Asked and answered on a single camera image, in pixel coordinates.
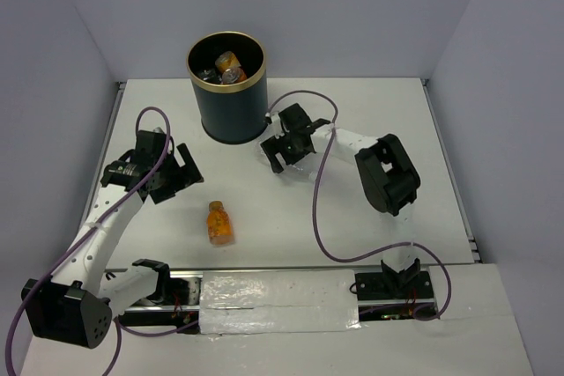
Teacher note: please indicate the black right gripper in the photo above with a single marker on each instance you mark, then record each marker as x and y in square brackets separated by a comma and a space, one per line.
[275, 145]

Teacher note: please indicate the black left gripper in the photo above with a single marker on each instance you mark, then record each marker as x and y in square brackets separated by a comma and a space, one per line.
[187, 175]

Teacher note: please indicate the clear crushed bottle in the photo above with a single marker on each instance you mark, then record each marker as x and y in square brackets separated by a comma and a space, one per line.
[305, 170]

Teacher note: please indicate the orange bottle with white label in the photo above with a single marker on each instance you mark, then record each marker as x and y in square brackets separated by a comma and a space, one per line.
[233, 75]

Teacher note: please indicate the large orange milk tea bottle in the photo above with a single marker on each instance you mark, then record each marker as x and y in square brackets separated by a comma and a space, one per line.
[227, 60]

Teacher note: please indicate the blue label water bottle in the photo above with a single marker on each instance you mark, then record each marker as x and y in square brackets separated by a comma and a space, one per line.
[214, 78]

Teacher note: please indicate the clear bottle blue cap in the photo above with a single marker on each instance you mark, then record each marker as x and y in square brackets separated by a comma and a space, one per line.
[203, 74]

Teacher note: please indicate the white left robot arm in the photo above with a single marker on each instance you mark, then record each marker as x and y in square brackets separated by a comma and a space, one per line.
[80, 298]

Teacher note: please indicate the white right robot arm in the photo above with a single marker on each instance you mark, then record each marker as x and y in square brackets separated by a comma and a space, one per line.
[389, 179]

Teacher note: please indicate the dark bin with gold rim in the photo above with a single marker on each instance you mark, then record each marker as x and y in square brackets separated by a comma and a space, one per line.
[230, 114]

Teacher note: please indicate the small orange juice bottle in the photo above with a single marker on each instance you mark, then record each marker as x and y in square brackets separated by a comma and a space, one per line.
[220, 230]

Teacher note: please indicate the silver foil tape patch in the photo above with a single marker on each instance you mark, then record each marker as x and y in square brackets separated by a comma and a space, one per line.
[306, 301]

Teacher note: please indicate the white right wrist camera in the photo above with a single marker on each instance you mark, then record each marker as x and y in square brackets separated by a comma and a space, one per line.
[274, 125]

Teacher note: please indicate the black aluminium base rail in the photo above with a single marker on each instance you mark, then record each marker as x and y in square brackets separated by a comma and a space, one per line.
[179, 307]

